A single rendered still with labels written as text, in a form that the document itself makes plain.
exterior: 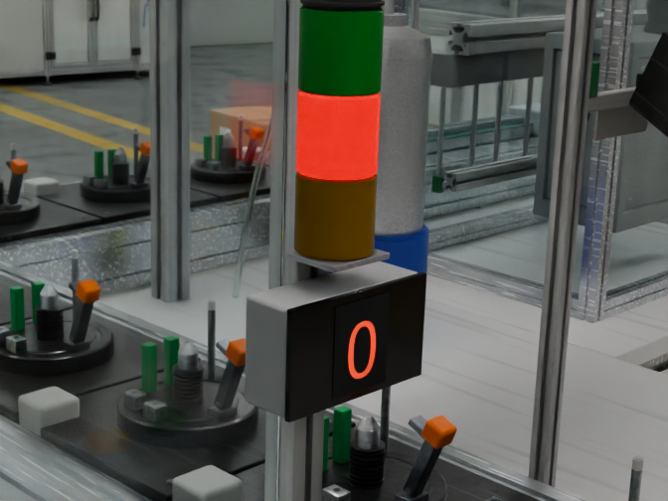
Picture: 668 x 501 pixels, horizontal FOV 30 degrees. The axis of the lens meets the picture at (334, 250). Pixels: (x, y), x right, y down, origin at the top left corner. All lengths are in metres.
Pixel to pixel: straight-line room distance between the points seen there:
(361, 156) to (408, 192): 1.04
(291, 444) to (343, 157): 0.20
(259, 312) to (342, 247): 0.06
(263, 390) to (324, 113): 0.17
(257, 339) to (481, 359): 1.03
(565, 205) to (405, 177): 0.67
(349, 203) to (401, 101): 1.01
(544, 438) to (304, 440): 0.41
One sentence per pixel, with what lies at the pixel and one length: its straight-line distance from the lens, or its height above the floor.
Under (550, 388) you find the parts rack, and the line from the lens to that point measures 1.18.
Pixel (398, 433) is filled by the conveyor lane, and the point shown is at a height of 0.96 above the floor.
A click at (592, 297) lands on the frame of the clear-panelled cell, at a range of 1.95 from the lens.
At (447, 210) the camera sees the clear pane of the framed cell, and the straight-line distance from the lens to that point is 2.11.
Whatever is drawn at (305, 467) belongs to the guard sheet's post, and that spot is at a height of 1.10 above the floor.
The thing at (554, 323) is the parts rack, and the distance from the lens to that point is 1.16.
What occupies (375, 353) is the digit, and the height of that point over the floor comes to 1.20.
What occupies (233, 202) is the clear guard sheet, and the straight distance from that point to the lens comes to 0.75.
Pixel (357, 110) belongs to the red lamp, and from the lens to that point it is 0.74.
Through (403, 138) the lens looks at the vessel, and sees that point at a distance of 1.76.
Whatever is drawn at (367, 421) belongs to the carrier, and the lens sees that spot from 1.06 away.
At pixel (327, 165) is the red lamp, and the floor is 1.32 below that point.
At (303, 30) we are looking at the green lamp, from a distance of 0.74.
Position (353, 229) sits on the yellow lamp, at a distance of 0.75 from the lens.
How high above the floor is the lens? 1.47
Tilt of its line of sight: 16 degrees down
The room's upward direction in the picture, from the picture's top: 2 degrees clockwise
